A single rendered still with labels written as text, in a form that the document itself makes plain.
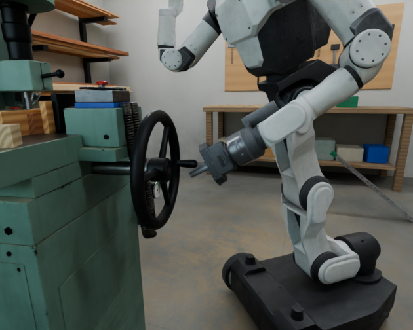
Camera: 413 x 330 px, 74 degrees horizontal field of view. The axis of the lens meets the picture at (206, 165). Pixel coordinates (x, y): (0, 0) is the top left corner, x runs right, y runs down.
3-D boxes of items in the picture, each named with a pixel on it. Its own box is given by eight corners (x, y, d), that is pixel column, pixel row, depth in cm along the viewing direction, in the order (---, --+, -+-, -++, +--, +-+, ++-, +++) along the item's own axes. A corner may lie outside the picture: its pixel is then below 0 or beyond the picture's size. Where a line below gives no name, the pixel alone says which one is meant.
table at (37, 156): (47, 195, 42) (41, 156, 40) (-108, 184, 47) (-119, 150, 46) (170, 137, 100) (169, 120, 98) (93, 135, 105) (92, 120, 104)
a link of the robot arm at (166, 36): (159, 19, 109) (158, 71, 114) (155, 13, 99) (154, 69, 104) (186, 21, 110) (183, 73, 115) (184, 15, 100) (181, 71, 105)
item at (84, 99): (114, 108, 62) (111, 82, 61) (71, 108, 64) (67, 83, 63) (138, 105, 75) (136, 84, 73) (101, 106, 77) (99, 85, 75)
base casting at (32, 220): (33, 248, 51) (24, 202, 49) (-190, 224, 62) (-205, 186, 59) (135, 179, 94) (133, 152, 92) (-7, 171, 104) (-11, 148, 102)
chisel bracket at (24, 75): (34, 97, 65) (28, 59, 63) (-16, 97, 67) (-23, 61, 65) (56, 97, 72) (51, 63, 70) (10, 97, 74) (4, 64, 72)
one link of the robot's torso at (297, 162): (307, 192, 121) (293, 86, 106) (338, 207, 105) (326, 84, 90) (278, 204, 117) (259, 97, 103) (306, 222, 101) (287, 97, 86)
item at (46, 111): (49, 133, 66) (44, 101, 64) (43, 133, 66) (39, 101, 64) (88, 126, 81) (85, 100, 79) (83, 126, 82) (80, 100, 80)
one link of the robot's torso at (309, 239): (314, 255, 133) (302, 165, 118) (348, 279, 115) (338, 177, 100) (288, 268, 130) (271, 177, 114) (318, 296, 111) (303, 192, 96)
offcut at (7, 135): (14, 147, 48) (10, 126, 47) (-17, 149, 47) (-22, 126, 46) (23, 143, 52) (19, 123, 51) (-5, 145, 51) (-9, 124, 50)
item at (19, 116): (5, 139, 58) (0, 111, 57) (0, 138, 58) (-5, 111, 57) (77, 126, 81) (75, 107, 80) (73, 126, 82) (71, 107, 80)
